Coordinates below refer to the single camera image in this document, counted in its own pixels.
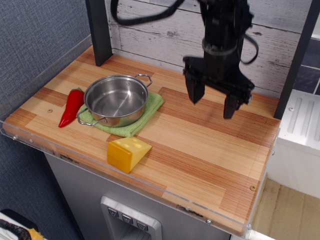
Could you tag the green towel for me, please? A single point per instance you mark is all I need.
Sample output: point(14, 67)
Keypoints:
point(154, 102)

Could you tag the white toy sink counter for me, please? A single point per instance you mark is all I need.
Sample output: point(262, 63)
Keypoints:
point(295, 157)

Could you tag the silver dispenser panel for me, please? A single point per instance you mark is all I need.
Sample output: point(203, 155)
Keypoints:
point(126, 223)

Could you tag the yellow cheese wedge toy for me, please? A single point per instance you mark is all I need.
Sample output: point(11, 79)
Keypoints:
point(125, 153)

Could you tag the grey toy cabinet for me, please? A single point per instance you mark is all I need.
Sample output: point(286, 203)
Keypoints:
point(83, 190)

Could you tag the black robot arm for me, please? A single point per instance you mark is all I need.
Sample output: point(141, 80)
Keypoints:
point(225, 26)

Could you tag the yellow object at corner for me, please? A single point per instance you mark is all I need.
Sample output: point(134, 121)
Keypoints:
point(35, 235)

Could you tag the red chili pepper toy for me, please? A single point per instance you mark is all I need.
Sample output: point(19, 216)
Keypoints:
point(74, 102)

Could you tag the stainless steel pot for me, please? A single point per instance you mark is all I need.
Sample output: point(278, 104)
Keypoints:
point(115, 101)

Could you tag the dark grey right post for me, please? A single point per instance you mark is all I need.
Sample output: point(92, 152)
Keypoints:
point(302, 45)

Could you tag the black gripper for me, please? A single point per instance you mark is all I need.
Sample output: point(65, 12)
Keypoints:
point(221, 73)

